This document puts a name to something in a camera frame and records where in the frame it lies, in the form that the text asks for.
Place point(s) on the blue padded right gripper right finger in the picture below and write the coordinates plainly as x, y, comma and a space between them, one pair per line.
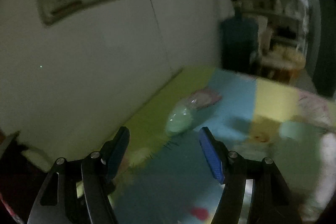
254, 191

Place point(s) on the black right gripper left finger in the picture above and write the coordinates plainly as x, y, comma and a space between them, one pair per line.
77, 191

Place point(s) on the green plush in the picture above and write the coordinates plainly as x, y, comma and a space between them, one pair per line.
181, 117

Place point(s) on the colourful patchwork play mat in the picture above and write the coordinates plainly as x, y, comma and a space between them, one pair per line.
166, 179

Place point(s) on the green water jug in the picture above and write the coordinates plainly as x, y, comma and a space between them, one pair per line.
239, 42

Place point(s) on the dark grey refrigerator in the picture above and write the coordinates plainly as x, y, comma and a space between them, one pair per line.
324, 74

